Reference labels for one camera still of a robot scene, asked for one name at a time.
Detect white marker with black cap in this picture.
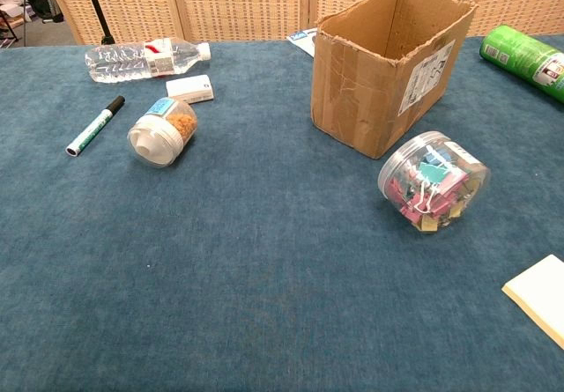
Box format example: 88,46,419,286
65,95,126,157

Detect small white rectangular box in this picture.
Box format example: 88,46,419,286
165,74,216,105

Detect blue blister pack of hooks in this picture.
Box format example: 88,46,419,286
286,26,319,58

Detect yellow sticky note pad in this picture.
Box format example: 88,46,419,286
501,254,564,351

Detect black tripod stand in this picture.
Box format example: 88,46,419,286
78,0,116,46

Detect small clear jar orange contents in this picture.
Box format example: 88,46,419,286
127,96,198,169

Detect green cylindrical can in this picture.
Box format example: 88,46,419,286
479,24,564,105

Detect blue felt table cover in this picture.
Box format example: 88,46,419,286
0,34,564,392

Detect woven bamboo folding screen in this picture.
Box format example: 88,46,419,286
40,0,564,46

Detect clear plastic water bottle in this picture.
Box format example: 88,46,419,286
85,37,212,84

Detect open brown cardboard box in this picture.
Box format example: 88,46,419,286
310,0,479,160

